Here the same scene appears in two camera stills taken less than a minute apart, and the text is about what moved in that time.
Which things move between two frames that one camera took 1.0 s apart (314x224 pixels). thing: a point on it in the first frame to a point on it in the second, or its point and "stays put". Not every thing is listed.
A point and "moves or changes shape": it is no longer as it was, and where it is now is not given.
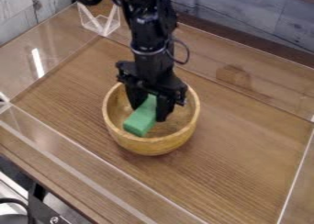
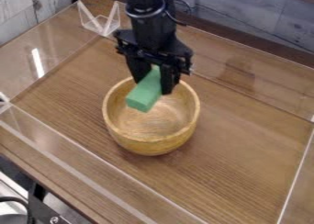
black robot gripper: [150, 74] to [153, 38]
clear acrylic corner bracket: [100, 24] stays put
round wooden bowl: [169, 135] stays put
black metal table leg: [40, 212] stays put
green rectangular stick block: [142, 119] moves or changes shape
